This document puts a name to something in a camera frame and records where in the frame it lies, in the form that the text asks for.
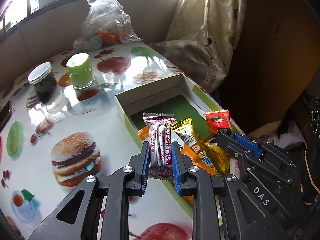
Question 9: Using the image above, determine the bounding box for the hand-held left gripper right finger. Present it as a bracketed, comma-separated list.
[171, 142, 292, 240]

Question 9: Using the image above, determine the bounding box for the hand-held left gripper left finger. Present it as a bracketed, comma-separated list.
[29, 141, 151, 240]

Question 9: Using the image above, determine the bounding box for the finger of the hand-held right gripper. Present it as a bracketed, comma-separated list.
[231, 132, 267, 157]
[215, 132, 250, 160]

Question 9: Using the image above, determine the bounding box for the large orange snack packet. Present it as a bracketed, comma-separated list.
[180, 144, 203, 165]

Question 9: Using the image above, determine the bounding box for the large gold snack packet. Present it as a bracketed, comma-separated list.
[190, 142, 232, 178]

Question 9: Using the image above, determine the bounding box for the red and black snack packet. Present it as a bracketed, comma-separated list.
[205, 110, 231, 134]

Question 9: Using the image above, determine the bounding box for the white nougat candy packet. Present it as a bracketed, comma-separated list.
[143, 112, 175, 180]

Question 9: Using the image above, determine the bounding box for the small orange snack packet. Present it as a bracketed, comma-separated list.
[138, 127, 150, 141]

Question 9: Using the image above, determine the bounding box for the slim gold snack packet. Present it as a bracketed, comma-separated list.
[172, 117, 204, 150]

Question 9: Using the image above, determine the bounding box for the green cardboard box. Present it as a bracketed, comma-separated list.
[115, 74, 247, 227]

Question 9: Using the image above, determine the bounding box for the fruit print tablecloth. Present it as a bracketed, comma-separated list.
[0, 41, 220, 240]

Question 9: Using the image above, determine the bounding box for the brown wooden cabinet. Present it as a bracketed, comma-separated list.
[217, 0, 320, 133]

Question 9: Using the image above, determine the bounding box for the glass jar with green lid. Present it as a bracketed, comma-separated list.
[66, 53, 97, 90]

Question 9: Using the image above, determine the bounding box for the cream patterned curtain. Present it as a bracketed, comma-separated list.
[149, 0, 248, 93]

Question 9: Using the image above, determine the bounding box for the clear jar with dark contents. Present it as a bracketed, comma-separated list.
[27, 62, 57, 104]

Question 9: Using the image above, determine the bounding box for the black smartphone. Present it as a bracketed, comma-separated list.
[0, 100, 13, 128]

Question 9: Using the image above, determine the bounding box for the clear plastic bag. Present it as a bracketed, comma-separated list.
[73, 0, 143, 51]

